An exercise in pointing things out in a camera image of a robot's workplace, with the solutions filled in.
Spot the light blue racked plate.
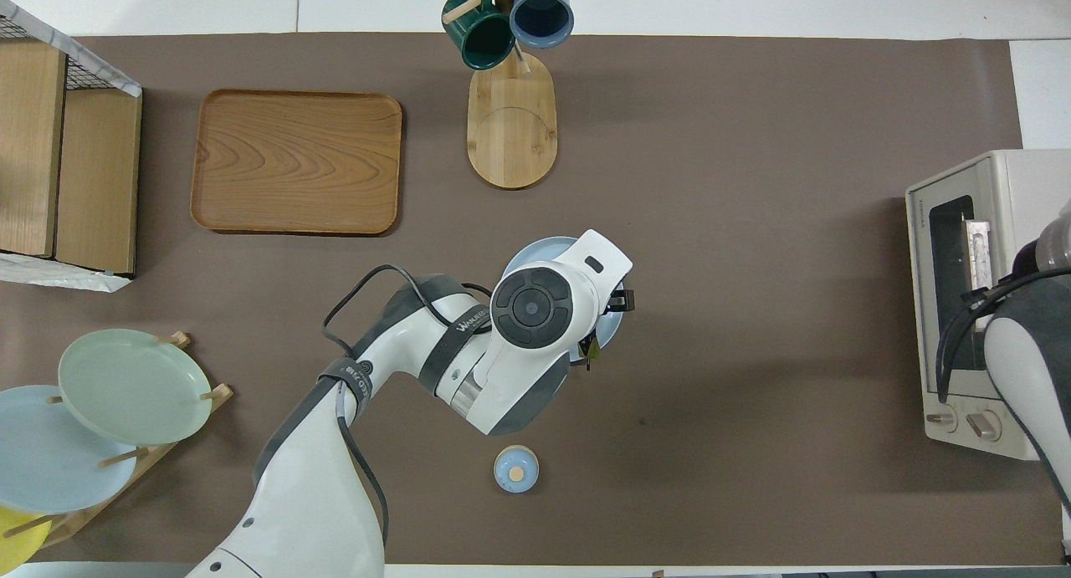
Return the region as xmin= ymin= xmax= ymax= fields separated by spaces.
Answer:
xmin=0 ymin=385 xmax=139 ymax=514

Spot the light blue serving plate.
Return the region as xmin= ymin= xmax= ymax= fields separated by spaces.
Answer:
xmin=500 ymin=236 xmax=625 ymax=364

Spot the wooden dish rack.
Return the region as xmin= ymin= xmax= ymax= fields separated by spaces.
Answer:
xmin=0 ymin=331 xmax=233 ymax=550

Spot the pale green plate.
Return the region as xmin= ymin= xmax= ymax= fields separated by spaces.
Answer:
xmin=59 ymin=329 xmax=213 ymax=446

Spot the wooden shelf with wire basket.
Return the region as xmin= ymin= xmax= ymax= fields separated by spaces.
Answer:
xmin=0 ymin=0 xmax=143 ymax=293

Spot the wooden mug tree stand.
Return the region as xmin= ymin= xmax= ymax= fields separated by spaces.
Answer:
xmin=443 ymin=0 xmax=578 ymax=191

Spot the blue mug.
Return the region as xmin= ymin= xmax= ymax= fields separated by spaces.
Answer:
xmin=509 ymin=0 xmax=576 ymax=49

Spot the dark green mug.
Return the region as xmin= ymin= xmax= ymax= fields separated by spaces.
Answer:
xmin=442 ymin=0 xmax=516 ymax=70

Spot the brown table mat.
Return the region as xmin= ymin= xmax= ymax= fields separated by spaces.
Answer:
xmin=0 ymin=33 xmax=1063 ymax=566

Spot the beige toaster oven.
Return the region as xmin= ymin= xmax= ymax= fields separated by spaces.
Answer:
xmin=905 ymin=149 xmax=1071 ymax=462

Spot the yellow plate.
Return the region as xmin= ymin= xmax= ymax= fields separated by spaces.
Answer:
xmin=0 ymin=504 xmax=53 ymax=576

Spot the glass oven door with handle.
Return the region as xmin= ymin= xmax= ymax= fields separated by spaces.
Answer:
xmin=906 ymin=156 xmax=1018 ymax=403

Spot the rectangular wooden tray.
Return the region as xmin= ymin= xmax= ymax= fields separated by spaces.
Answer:
xmin=190 ymin=89 xmax=403 ymax=236

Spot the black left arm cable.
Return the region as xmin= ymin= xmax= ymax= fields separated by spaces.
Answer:
xmin=322 ymin=264 xmax=495 ymax=554

